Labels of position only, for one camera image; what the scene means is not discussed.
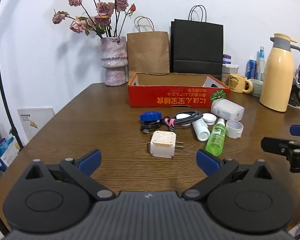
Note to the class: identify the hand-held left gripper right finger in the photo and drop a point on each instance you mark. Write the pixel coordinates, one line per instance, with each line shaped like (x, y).
(207, 161)

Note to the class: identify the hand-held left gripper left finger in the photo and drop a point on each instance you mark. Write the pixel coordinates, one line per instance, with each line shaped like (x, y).
(90, 160)

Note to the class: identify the green spray bottle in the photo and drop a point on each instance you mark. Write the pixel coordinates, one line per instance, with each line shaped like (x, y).
(216, 137)

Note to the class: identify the white spray bottle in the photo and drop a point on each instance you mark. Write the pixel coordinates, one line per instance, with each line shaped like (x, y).
(201, 130)

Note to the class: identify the white tape roll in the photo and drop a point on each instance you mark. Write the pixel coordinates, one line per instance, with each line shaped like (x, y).
(234, 130)

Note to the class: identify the white jar lid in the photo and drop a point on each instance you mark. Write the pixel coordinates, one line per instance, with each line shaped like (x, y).
(209, 118)

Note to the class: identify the white power adapter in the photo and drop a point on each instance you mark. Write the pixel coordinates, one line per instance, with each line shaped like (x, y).
(162, 143)

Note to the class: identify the white round charging puck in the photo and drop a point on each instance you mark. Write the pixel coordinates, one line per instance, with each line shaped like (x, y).
(182, 116)

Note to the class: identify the translucent plastic jar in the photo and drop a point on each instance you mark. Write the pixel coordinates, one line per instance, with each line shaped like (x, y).
(227, 110)

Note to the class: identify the blue ridged bottle cap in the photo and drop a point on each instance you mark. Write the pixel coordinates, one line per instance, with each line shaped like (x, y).
(150, 117)

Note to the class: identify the red cardboard box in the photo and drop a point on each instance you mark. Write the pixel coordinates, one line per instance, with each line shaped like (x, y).
(165, 97)

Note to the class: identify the yellow thermos jug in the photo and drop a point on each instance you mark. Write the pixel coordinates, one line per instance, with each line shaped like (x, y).
(276, 80)

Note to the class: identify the pale green bowl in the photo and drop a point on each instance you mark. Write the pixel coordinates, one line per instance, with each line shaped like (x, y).
(256, 87)

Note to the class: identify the white flat carton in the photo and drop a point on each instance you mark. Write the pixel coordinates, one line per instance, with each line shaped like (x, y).
(36, 122)

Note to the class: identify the yellow bear mug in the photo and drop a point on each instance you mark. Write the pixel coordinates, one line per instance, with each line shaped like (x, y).
(237, 83)

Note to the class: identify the blue soda can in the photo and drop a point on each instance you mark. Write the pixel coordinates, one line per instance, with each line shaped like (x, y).
(251, 70)

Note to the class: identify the clear bottle with blue cap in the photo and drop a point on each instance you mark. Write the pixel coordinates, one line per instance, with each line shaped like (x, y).
(260, 62)

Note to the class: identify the clear food storage container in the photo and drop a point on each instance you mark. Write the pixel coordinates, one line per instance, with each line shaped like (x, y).
(227, 73)

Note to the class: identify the purple lid jar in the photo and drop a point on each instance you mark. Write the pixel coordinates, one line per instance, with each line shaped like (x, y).
(226, 59)

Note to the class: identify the pink ceramic vase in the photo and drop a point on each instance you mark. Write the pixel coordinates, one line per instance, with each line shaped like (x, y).
(113, 60)

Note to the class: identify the black paper bag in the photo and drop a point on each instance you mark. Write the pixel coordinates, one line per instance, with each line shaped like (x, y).
(197, 47)

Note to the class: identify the brown paper bag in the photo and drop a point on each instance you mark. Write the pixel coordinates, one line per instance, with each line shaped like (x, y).
(147, 52)

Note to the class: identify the dried rose bouquet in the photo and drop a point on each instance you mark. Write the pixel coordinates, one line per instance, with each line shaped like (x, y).
(103, 8)

